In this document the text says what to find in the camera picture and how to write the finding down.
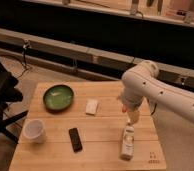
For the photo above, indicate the black chair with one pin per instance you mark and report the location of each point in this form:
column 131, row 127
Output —
column 8, row 93

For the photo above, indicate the white plastic bottle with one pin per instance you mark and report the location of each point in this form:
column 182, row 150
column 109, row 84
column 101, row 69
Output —
column 127, row 147

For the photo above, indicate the white paper cup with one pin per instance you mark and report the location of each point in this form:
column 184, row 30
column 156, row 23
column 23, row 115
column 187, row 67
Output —
column 34, row 131

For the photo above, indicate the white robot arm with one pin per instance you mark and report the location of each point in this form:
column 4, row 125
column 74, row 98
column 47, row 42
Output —
column 141, row 81

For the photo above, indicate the green ceramic bowl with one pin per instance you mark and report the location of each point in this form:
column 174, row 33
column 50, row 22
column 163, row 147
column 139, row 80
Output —
column 58, row 97

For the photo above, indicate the black remote control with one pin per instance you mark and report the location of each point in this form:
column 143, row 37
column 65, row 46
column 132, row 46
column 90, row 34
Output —
column 75, row 140

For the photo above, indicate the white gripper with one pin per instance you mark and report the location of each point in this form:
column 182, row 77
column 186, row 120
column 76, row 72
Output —
column 133, row 116

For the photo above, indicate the white sponge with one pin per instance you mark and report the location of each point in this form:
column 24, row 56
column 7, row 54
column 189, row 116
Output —
column 91, row 106

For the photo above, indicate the orange carrot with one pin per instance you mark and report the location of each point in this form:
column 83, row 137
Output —
column 124, row 109

